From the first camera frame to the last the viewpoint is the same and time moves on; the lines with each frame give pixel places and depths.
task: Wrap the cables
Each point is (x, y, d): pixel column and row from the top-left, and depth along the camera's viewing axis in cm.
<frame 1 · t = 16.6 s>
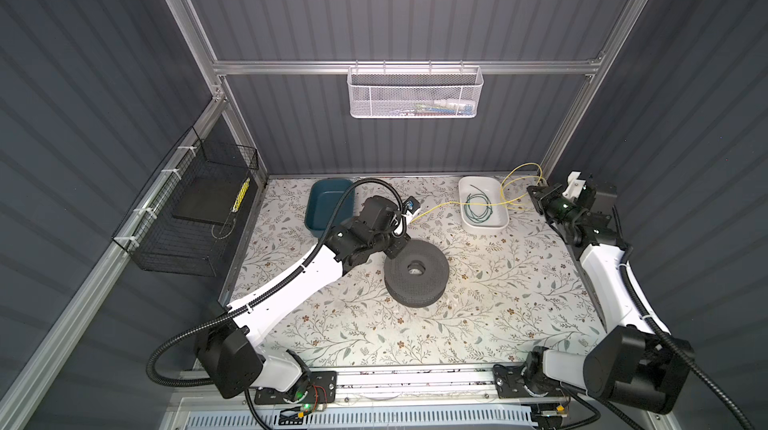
left hand: (400, 226, 77), fingers closed
right hand: (533, 187, 78), fingers closed
teal plastic tray: (321, 201, 115), on the table
white plastic tray: (499, 219, 109), on the table

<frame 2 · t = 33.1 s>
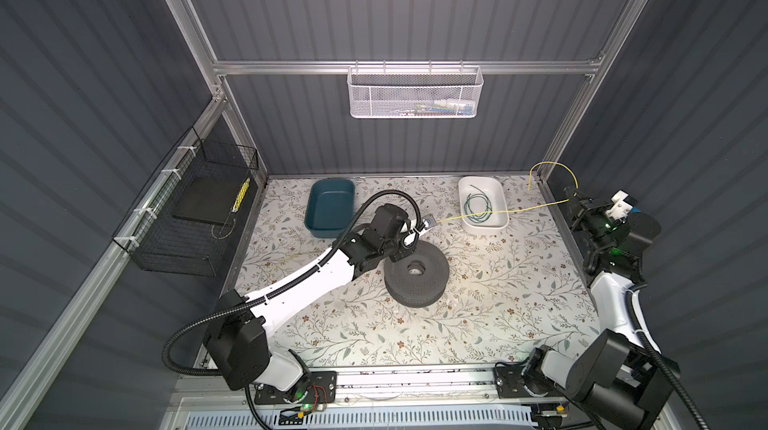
left hand: (404, 227, 80), fingers closed
right hand: (573, 188, 72), fingers closed
the named things where they were.

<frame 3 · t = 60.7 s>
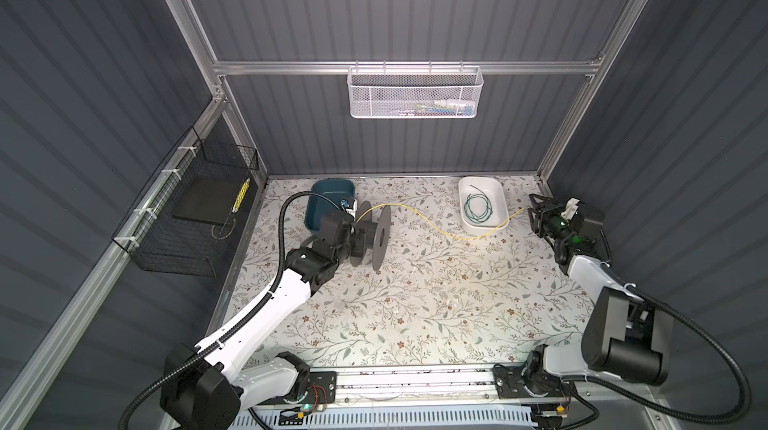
left hand: (357, 229, 79), fingers closed
right hand: (533, 200, 85), fingers open
the named things where they were.

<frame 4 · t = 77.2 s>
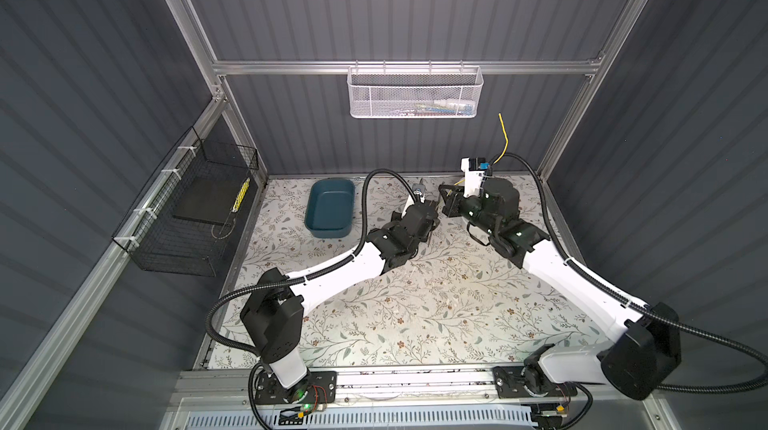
left hand: (413, 211, 82), fingers closed
right hand: (443, 187, 75), fingers closed
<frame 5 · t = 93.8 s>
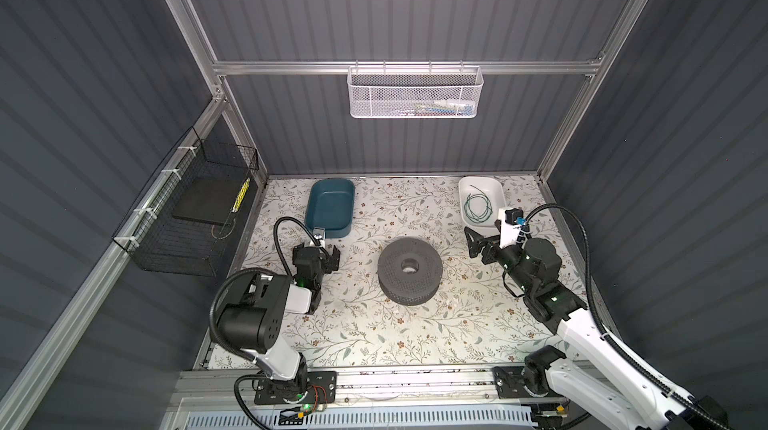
left hand: (316, 245, 94), fingers open
right hand: (486, 227, 75), fingers open
